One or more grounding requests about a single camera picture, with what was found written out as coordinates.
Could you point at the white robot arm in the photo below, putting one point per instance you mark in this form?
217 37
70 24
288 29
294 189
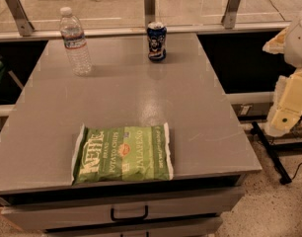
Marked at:
286 110

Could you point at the blue pepsi can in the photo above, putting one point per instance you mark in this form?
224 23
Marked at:
156 34

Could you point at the green jalapeno chips bag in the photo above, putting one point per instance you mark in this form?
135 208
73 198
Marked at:
127 154

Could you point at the horizontal metal railing beam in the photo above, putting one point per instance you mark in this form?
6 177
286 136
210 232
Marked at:
140 31

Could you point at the grey upper drawer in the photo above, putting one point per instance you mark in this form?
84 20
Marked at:
97 211

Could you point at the grey drawer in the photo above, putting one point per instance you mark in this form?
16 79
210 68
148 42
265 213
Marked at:
97 211
190 227

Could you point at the clear plastic water bottle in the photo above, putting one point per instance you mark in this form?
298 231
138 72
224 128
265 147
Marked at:
75 42

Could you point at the grey lower drawer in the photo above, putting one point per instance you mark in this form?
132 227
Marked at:
190 227

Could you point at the black floor stand bar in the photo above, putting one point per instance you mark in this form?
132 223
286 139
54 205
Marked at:
284 177

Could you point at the black drawer handle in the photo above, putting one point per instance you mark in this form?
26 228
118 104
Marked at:
121 214

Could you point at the middle metal railing post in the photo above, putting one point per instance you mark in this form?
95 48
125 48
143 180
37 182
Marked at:
149 11

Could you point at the metal railing post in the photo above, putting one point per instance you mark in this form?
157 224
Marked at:
24 26
230 15
149 11

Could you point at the right metal railing post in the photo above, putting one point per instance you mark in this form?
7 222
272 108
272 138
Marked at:
230 15

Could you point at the left metal railing post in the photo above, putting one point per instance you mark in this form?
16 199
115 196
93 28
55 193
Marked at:
24 26

